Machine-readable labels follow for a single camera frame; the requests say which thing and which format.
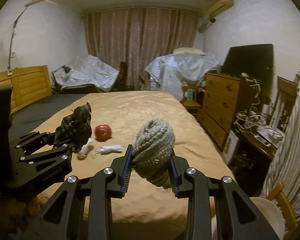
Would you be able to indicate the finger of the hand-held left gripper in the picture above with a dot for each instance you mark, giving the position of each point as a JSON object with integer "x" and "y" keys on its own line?
{"x": 37, "y": 138}
{"x": 52, "y": 152}

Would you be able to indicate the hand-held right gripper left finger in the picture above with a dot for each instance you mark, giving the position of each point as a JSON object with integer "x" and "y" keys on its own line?
{"x": 126, "y": 171}

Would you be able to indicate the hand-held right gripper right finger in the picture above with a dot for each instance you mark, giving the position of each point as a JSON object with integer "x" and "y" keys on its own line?
{"x": 173, "y": 173}

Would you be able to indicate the dark plaid cloth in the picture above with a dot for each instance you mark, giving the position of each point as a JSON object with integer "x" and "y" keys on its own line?
{"x": 75, "y": 127}

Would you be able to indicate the grey knitted cloth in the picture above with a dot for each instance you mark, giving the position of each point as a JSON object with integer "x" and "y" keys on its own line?
{"x": 152, "y": 145}

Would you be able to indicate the white crumpled sock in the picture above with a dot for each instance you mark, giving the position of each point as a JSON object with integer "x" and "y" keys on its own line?
{"x": 111, "y": 149}

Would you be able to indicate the dark grey bed sheet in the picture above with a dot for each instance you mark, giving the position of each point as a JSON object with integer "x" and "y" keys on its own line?
{"x": 40, "y": 107}

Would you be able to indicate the white rolled sock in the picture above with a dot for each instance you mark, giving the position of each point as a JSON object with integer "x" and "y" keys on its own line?
{"x": 84, "y": 150}

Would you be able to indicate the red ball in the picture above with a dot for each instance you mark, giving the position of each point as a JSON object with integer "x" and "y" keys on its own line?
{"x": 103, "y": 132}

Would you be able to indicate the wooden headboard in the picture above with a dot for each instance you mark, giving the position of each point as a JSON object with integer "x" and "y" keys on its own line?
{"x": 27, "y": 82}

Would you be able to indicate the small wooden chair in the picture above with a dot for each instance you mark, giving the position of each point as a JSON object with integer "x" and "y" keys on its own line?
{"x": 190, "y": 103}

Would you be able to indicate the black desk lamp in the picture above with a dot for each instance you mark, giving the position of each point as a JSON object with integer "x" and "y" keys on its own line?
{"x": 63, "y": 69}

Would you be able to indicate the wooden dresser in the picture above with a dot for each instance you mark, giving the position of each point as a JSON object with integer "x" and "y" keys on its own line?
{"x": 222, "y": 105}

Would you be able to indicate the dark wooden desk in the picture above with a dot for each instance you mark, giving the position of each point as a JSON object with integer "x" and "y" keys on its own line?
{"x": 255, "y": 150}

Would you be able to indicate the clear plastic cover sheet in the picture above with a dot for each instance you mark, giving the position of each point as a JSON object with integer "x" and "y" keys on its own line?
{"x": 180, "y": 67}
{"x": 90, "y": 70}

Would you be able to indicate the dark wooden chair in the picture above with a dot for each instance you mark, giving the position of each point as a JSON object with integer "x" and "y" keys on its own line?
{"x": 122, "y": 75}

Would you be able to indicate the wooden chair with white seat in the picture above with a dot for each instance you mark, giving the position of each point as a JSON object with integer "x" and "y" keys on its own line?
{"x": 267, "y": 215}

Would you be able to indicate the striped cloth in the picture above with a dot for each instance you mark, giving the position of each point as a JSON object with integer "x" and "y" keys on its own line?
{"x": 287, "y": 155}

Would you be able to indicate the cream pillow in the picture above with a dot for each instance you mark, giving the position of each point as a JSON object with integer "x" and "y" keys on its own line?
{"x": 188, "y": 50}

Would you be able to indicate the brown curtain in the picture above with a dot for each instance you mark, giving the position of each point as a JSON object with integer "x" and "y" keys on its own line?
{"x": 140, "y": 42}

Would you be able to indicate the wooden framed mirror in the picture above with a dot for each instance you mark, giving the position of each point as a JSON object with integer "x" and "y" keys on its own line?
{"x": 286, "y": 97}

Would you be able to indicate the black television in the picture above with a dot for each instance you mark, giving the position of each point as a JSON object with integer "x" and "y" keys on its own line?
{"x": 250, "y": 60}

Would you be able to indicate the security camera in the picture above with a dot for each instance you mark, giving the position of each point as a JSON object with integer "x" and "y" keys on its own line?
{"x": 212, "y": 20}

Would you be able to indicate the wall air conditioner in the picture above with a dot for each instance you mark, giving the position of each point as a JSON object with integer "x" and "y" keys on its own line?
{"x": 221, "y": 3}

